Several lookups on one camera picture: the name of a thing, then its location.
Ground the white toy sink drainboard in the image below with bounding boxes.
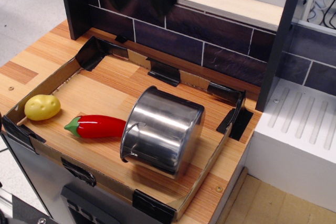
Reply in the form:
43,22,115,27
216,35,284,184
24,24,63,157
245,80,335,211

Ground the red toy chili pepper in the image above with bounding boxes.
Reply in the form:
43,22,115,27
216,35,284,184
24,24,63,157
64,115,126,138

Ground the yellow toy potato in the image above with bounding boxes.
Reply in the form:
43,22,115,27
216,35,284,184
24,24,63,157
24,94,61,121

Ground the taped cardboard fence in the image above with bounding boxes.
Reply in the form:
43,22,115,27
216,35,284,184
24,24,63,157
1,35,259,223

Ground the shiny metal pot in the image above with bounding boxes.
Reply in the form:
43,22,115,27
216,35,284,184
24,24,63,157
120,86,205,179

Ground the black toy oven front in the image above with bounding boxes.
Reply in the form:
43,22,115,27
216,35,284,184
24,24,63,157
60,185,124,224

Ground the dark grey shelf post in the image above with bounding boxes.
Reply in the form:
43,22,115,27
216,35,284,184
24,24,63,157
256,0,299,112

